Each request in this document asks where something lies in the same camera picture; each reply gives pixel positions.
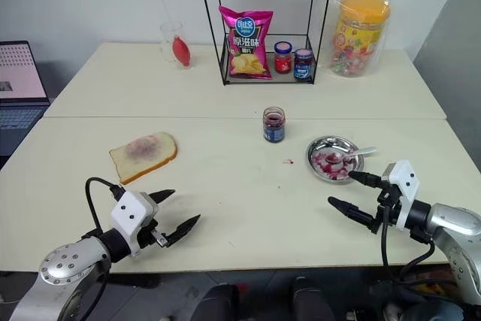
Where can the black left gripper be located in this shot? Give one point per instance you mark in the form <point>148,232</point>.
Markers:
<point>150,234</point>

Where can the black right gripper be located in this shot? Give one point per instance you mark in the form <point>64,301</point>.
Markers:
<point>389,206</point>

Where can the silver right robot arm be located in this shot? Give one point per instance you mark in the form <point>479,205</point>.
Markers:
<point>451,227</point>

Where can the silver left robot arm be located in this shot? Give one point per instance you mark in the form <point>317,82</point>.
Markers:
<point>64,264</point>

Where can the bread slice with jam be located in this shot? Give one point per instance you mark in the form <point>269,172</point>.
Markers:
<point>144,153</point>

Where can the open blueberry jam jar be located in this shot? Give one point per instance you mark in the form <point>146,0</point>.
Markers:
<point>273,125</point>

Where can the blue label jar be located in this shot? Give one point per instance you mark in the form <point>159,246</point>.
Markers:
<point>303,66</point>

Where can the red lid jar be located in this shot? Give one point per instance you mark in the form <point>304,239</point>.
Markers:
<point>283,58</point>

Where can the metal spoon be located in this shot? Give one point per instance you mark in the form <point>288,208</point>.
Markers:
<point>357,152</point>

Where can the round metal plate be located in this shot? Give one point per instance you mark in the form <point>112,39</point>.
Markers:
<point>319,148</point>

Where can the dark rounded shape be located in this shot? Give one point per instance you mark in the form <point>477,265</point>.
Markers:
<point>221,302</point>
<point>312,300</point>

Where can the candy jar with orange lid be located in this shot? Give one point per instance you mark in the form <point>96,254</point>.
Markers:
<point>359,35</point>

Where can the red bulb dropper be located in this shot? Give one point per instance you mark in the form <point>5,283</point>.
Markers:
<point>181,50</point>

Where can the clear glass cup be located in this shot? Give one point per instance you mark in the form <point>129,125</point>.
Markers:
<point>167,41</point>

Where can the pink potato chips bag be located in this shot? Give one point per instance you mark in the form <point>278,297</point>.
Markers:
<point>248,46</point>

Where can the open laptop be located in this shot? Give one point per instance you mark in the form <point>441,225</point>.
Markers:
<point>19,84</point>

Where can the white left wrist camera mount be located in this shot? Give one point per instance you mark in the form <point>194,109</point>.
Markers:
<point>129,210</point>

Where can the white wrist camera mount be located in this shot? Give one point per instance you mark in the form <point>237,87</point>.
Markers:
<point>129,210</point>
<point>404,185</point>

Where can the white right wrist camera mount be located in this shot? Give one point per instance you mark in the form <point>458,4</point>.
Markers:
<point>404,185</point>

